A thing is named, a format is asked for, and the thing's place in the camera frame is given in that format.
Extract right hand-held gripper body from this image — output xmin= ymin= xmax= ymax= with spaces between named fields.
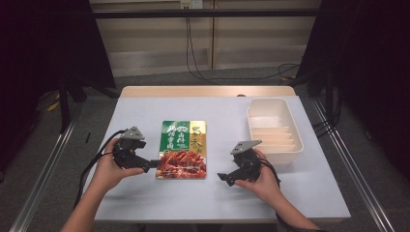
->
xmin=225 ymin=139 xmax=263 ymax=188

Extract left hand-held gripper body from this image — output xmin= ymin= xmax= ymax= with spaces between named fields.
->
xmin=111 ymin=126 xmax=153 ymax=173

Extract green and red food packet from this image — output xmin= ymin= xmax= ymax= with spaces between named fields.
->
xmin=156 ymin=120 xmax=208 ymax=180

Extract white plastic bin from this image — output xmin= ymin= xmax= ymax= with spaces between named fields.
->
xmin=246 ymin=98 xmax=305 ymax=164

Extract person's right hand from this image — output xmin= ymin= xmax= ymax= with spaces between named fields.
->
xmin=234 ymin=148 xmax=284 ymax=205

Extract person's left hand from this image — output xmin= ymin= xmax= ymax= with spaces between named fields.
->
xmin=88 ymin=138 xmax=145 ymax=195

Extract light blue table mat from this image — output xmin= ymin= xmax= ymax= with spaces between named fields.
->
xmin=95 ymin=96 xmax=352 ymax=222

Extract black metal stand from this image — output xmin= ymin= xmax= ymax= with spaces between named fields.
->
xmin=57 ymin=75 xmax=121 ymax=134

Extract wooden table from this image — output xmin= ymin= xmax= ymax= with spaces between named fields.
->
xmin=119 ymin=85 xmax=297 ymax=99

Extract black curtain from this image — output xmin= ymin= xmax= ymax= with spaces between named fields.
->
xmin=0 ymin=0 xmax=118 ymax=175
xmin=295 ymin=0 xmax=410 ymax=182

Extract black horizontal bar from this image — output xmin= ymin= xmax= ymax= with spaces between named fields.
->
xmin=92 ymin=9 xmax=320 ymax=19

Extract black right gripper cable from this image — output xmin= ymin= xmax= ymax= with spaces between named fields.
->
xmin=259 ymin=158 xmax=330 ymax=232

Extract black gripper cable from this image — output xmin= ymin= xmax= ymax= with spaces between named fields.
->
xmin=259 ymin=158 xmax=330 ymax=232
xmin=73 ymin=129 xmax=128 ymax=209

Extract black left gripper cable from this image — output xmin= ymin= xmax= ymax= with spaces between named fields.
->
xmin=73 ymin=129 xmax=128 ymax=209

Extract black floor cables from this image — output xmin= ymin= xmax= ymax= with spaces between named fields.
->
xmin=311 ymin=93 xmax=344 ymax=139

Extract metal floor rail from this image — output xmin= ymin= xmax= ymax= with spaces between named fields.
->
xmin=310 ymin=98 xmax=396 ymax=232
xmin=9 ymin=105 xmax=82 ymax=232

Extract black wall cable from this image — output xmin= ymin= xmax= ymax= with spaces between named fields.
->
xmin=185 ymin=16 xmax=302 ymax=85

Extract white wall socket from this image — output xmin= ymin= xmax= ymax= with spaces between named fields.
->
xmin=180 ymin=0 xmax=204 ymax=10

